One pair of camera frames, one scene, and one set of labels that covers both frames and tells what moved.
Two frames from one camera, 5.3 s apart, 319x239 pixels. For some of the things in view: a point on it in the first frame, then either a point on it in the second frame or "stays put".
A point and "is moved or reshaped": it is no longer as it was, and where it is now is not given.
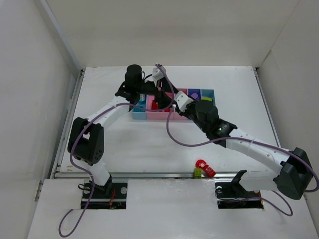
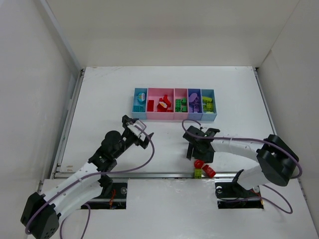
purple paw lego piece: [194, 95] stays put
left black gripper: [154, 89] → [134, 134]
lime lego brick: [198, 173] stays put
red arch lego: [200, 163] stays put
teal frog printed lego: [142, 97] stays put
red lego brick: [154, 105] is moved or reshaped
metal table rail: [86, 175] stays put
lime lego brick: [207, 98] stays put
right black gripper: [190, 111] → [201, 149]
